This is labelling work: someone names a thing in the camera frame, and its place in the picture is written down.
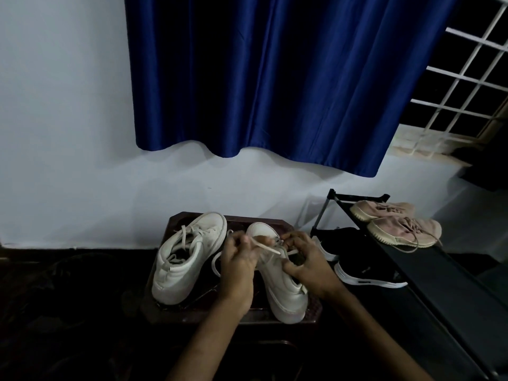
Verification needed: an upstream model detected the black shoe rack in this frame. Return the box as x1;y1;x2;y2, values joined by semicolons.
309;189;508;381

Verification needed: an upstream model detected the person's right forearm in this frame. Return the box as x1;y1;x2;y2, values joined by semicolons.
325;287;436;381

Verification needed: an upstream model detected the dark brown plastic stool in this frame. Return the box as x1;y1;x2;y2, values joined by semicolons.
141;211;323;326

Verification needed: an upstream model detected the white window grille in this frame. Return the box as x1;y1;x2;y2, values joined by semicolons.
387;0;508;159

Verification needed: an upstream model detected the person's right hand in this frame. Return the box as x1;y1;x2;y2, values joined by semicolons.
279;231;346;302

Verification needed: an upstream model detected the pink sneaker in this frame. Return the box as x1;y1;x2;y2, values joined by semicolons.
367;216;443;253
350;200;416;223

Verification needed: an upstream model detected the person's left forearm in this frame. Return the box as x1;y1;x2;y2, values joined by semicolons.
166;301;249;381

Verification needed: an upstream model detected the blue curtain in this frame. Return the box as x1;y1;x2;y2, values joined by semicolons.
123;0;461;178
452;134;508;192

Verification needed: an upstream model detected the black sneaker white sole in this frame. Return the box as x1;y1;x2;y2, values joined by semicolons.
333;260;409;290
313;235;342;262

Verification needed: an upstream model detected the person's left hand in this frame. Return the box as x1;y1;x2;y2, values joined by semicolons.
217;230;275;314

